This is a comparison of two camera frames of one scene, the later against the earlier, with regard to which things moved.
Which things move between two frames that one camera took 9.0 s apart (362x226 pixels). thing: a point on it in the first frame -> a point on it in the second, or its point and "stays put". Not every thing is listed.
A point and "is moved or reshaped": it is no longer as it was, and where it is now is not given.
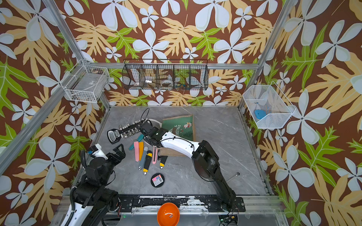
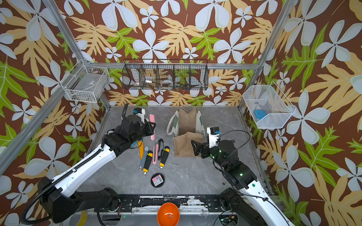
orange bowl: (168, 215) stays put
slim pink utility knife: (154, 157) stays put
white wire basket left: (86, 83) stays put
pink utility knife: (136, 145) -> (152, 119)
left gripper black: (121, 155) -> (150, 130)
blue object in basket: (259, 113) stays put
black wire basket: (165, 74) stays put
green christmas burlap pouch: (182, 126) is moved or reshaped
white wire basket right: (267, 106) stays put
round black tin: (157, 180) stays put
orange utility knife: (141, 144) stays put
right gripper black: (147, 140) -> (201, 146)
